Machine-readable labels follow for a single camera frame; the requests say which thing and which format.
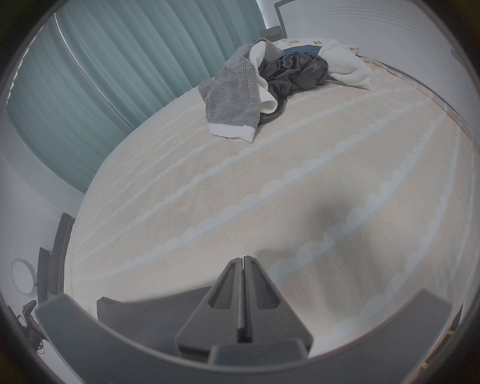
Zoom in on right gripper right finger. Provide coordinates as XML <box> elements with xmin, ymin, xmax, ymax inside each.
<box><xmin>244</xmin><ymin>256</ymin><xmax>315</xmax><ymax>351</ymax></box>

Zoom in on round white ceiling lamp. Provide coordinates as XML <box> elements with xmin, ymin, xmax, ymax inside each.
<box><xmin>10</xmin><ymin>258</ymin><xmax>38</xmax><ymax>295</ymax></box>

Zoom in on white printed pillow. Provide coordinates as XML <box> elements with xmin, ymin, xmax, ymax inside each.
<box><xmin>272</xmin><ymin>37</ymin><xmax>359</xmax><ymax>51</ymax></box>

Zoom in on pile of clothes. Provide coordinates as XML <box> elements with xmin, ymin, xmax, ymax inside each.
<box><xmin>198</xmin><ymin>37</ymin><xmax>374</xmax><ymax>143</ymax></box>

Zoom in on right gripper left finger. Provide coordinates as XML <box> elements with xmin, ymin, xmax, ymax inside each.
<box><xmin>174</xmin><ymin>257</ymin><xmax>244</xmax><ymax>351</ymax></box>

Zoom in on black T-shirt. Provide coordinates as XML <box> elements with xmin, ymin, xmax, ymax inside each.
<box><xmin>96</xmin><ymin>286</ymin><xmax>214</xmax><ymax>349</ymax></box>

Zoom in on bed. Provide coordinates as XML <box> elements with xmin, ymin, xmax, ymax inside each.
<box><xmin>62</xmin><ymin>0</ymin><xmax>480</xmax><ymax>357</ymax></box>

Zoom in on blue-green curtain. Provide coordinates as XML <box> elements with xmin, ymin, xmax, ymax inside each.
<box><xmin>5</xmin><ymin>26</ymin><xmax>136</xmax><ymax>194</ymax></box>
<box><xmin>54</xmin><ymin>0</ymin><xmax>269</xmax><ymax>132</ymax></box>

